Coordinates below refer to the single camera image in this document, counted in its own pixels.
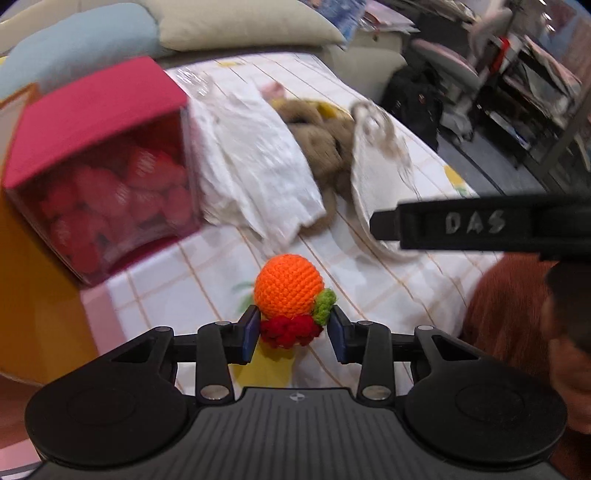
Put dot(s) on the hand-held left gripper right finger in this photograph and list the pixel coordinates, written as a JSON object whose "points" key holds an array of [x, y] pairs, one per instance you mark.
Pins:
{"points": [[340, 337]]}

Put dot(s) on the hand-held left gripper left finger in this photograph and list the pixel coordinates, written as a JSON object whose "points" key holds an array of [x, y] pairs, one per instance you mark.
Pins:
{"points": [[251, 333]]}

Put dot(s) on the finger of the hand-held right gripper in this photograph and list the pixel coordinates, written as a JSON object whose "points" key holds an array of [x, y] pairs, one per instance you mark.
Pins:
{"points": [[461, 226]]}

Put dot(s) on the orange crochet toy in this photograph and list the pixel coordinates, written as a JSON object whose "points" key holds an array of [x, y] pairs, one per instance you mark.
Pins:
{"points": [[288, 281]]}

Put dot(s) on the white cloth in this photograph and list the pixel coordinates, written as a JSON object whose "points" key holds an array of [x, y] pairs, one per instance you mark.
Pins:
{"points": [[258, 170]]}

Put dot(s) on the checked lemon-print bed sheet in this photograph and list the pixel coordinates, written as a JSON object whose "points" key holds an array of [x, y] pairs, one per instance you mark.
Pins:
{"points": [[392, 295]]}

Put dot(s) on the person's rust-brown clothing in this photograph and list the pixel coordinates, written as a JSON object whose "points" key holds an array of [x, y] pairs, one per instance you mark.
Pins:
{"points": [[503, 300]]}

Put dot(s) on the white plastic bag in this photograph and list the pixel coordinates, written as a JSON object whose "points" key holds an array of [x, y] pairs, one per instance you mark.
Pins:
{"points": [[392, 184]]}

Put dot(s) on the black backpack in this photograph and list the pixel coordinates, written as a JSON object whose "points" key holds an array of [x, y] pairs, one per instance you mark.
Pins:
{"points": [[411, 101]]}

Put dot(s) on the metal shelf rack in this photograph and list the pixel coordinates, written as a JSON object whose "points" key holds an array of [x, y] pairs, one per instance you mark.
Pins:
{"points": [[545, 92]]}

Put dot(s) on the grey office chair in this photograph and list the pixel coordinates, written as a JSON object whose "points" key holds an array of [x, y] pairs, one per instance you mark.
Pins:
{"points": [[443, 64]]}

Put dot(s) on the brown plush toy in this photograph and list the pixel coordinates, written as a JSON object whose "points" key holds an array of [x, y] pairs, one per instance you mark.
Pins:
{"points": [[318, 138]]}

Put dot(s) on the blue patterned cushion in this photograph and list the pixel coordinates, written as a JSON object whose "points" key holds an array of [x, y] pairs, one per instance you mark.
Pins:
{"points": [[346, 16]]}

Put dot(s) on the clear plastic bag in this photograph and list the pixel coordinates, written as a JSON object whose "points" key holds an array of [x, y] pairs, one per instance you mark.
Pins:
{"points": [[196, 81]]}

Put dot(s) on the clear box with red lid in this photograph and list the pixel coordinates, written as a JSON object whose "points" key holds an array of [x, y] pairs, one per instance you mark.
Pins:
{"points": [[92, 115]]}

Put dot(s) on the beige pillow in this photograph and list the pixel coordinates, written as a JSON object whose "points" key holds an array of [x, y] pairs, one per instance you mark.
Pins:
{"points": [[240, 23]]}

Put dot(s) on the light blue pillow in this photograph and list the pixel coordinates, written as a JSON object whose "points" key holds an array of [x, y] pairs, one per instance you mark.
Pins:
{"points": [[69, 50]]}

